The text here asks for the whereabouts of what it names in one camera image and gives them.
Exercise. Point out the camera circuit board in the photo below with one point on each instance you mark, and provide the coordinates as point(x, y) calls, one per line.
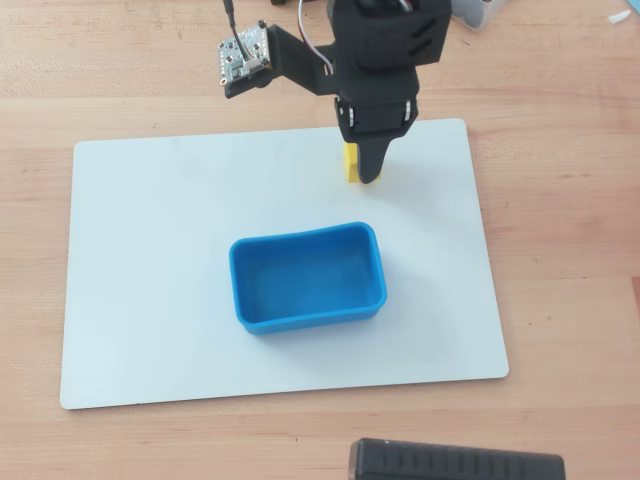
point(242, 55)

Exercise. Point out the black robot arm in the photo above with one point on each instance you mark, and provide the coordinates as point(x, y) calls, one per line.
point(385, 35)

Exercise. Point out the blue rectangular bin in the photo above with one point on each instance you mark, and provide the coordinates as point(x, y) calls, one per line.
point(305, 280)

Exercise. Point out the white rectangular board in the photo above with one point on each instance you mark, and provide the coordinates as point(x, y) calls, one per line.
point(150, 250)

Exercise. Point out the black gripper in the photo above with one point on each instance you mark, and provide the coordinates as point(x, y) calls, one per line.
point(378, 116)

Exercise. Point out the yellow cube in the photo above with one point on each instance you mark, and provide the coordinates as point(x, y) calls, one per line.
point(350, 165)

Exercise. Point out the small white scrap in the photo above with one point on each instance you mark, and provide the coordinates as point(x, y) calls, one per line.
point(619, 16)

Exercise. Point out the grey white container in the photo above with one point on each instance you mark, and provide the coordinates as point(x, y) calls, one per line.
point(477, 12)

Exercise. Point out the black ribbed device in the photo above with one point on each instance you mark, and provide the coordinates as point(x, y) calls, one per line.
point(455, 460)

